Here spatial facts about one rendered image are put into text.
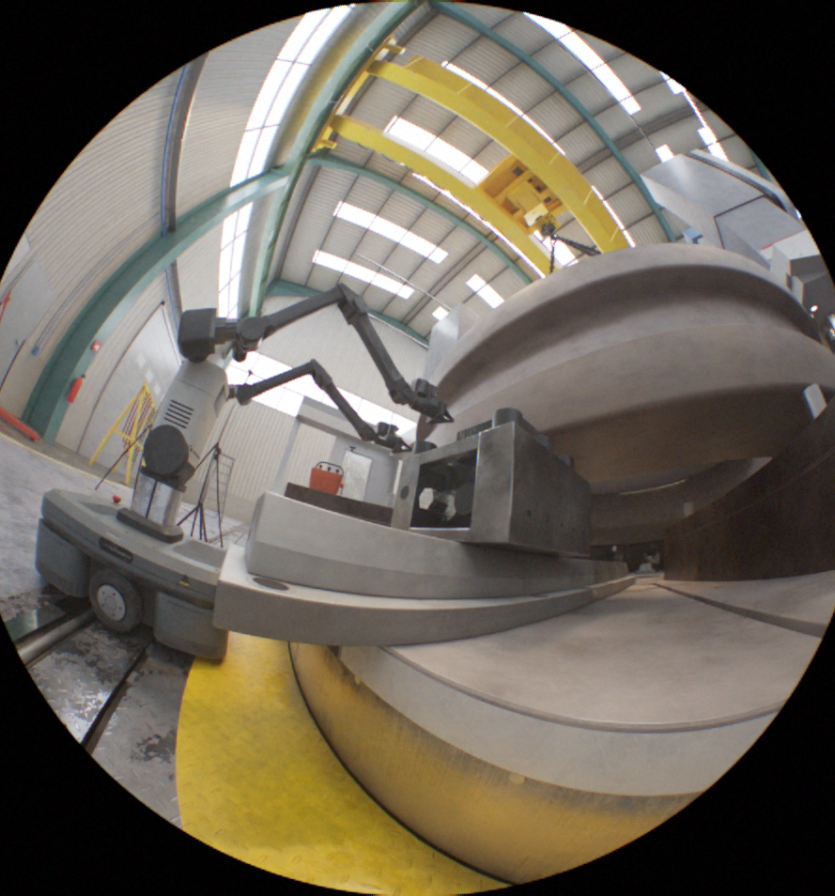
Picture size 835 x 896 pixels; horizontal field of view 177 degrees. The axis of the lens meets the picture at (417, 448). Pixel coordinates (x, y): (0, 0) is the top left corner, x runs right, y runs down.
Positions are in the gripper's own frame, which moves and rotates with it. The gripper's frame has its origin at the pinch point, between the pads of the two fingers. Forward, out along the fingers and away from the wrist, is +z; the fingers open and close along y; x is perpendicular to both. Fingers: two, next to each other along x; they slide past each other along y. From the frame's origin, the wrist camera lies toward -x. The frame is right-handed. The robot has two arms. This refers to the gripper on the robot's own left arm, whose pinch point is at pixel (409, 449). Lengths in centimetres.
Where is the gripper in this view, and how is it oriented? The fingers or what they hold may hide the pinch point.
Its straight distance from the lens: 146.7
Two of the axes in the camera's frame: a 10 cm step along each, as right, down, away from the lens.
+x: -1.6, 9.1, -3.9
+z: 9.2, 2.8, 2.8
